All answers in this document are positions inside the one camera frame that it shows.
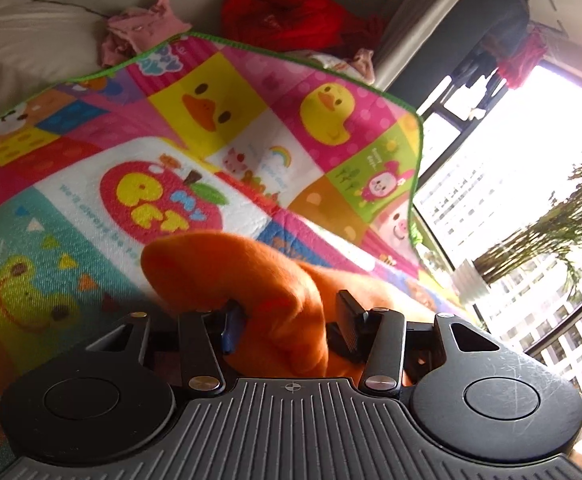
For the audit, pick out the orange garment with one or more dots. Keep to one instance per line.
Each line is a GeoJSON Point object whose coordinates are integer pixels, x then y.
{"type": "Point", "coordinates": [287, 303]}

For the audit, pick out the pink baby garment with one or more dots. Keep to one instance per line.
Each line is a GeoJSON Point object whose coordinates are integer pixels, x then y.
{"type": "Point", "coordinates": [138, 30]}

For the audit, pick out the red cushion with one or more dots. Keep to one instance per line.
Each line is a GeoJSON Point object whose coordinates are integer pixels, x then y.
{"type": "Point", "coordinates": [294, 25]}

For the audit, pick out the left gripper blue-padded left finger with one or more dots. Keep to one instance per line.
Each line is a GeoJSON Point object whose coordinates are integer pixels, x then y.
{"type": "Point", "coordinates": [205, 339]}

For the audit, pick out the small pink cloth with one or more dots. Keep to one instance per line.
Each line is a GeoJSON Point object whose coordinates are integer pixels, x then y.
{"type": "Point", "coordinates": [360, 67]}

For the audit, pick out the white ribbed pot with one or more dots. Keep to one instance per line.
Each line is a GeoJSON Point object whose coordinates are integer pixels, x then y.
{"type": "Point", "coordinates": [469, 283]}

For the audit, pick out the hanging red laundry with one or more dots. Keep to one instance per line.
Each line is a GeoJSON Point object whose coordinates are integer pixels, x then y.
{"type": "Point", "coordinates": [517, 67]}

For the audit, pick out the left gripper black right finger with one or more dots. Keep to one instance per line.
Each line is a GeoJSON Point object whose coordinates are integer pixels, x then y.
{"type": "Point", "coordinates": [374, 339]}

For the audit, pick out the colourful cartoon play mat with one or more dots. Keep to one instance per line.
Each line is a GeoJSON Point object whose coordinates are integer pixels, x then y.
{"type": "Point", "coordinates": [199, 134]}

